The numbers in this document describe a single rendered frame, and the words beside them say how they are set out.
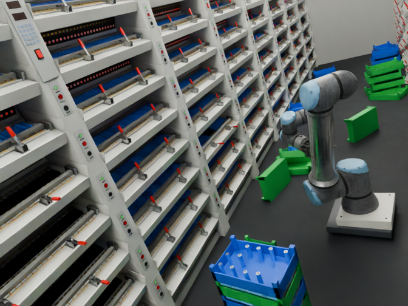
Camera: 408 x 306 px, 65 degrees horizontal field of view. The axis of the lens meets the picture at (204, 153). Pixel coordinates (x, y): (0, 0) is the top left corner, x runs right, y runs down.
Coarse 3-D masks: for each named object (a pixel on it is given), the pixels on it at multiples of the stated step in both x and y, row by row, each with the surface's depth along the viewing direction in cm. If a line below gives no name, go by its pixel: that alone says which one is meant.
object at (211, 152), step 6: (222, 114) 247; (228, 114) 245; (234, 120) 245; (228, 132) 229; (216, 138) 221; (222, 138) 221; (222, 144) 221; (210, 150) 208; (216, 150) 211; (210, 156) 203
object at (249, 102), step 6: (252, 84) 300; (246, 90) 293; (252, 90) 293; (258, 90) 298; (240, 96) 282; (246, 96) 281; (252, 96) 286; (258, 96) 287; (240, 102) 272; (246, 102) 274; (252, 102) 276; (258, 102) 288; (240, 108) 265; (246, 108) 265; (252, 108) 273; (246, 114) 261
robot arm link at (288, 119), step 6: (282, 114) 191; (288, 114) 189; (294, 114) 187; (282, 120) 188; (288, 120) 186; (294, 120) 187; (300, 120) 188; (282, 126) 192; (288, 126) 189; (294, 126) 189; (282, 132) 196; (288, 132) 192; (294, 132) 192
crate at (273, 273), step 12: (240, 240) 143; (228, 252) 142; (240, 252) 143; (252, 252) 141; (264, 252) 137; (276, 252) 133; (288, 252) 129; (216, 264) 134; (228, 264) 139; (240, 264) 137; (252, 264) 135; (264, 264) 132; (276, 264) 130; (288, 264) 121; (216, 276) 131; (228, 276) 126; (240, 276) 131; (252, 276) 129; (264, 276) 127; (276, 276) 125; (288, 276) 120; (252, 288) 121; (264, 288) 117; (276, 288) 113
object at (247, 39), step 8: (232, 16) 278; (240, 16) 275; (248, 24) 280; (248, 32) 278; (240, 40) 285; (248, 40) 282; (248, 64) 292; (256, 64) 289; (256, 80) 296; (264, 80) 302; (264, 96) 300; (272, 112) 313; (264, 120) 313; (272, 120) 311; (272, 136) 317
